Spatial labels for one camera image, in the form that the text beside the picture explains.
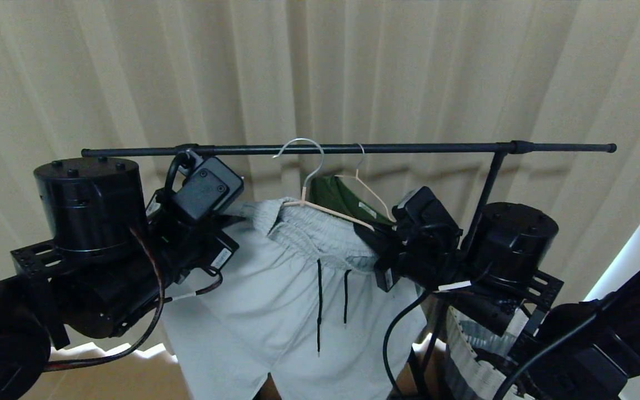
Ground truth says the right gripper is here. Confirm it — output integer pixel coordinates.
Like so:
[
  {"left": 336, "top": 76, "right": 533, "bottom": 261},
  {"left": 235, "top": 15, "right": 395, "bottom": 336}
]
[{"left": 373, "top": 233, "right": 527, "bottom": 338}]

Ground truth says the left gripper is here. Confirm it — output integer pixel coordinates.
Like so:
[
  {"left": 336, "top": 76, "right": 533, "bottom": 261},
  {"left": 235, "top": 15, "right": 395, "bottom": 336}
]
[{"left": 53, "top": 217, "right": 241, "bottom": 339}]

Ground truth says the pink clothes hanger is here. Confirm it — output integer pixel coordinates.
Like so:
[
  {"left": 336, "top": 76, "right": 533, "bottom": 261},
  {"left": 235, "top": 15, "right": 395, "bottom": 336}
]
[
  {"left": 334, "top": 143, "right": 397, "bottom": 223},
  {"left": 273, "top": 137, "right": 379, "bottom": 232}
]

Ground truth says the green shirt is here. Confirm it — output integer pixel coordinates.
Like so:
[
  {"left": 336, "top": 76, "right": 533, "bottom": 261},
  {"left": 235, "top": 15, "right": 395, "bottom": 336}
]
[{"left": 309, "top": 175, "right": 397, "bottom": 227}]

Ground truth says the pale grey garment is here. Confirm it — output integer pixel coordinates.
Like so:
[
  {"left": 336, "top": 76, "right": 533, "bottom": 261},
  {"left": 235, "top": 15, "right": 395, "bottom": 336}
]
[{"left": 162, "top": 197, "right": 429, "bottom": 400}]

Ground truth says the white laundry basket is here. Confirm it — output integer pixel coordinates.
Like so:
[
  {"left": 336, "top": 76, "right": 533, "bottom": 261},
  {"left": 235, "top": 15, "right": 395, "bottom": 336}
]
[{"left": 443, "top": 303, "right": 537, "bottom": 400}]

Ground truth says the black clothes rack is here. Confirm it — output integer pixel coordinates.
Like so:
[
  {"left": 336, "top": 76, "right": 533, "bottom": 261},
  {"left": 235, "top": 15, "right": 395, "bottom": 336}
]
[{"left": 81, "top": 141, "right": 618, "bottom": 400}]

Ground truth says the beige curtain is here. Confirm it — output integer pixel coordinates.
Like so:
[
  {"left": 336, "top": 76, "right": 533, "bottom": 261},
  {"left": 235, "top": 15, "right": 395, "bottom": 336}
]
[{"left": 0, "top": 0, "right": 640, "bottom": 356}]

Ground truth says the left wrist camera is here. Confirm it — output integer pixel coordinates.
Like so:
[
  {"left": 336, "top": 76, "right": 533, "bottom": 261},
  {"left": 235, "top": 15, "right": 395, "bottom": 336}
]
[{"left": 163, "top": 150, "right": 244, "bottom": 226}]

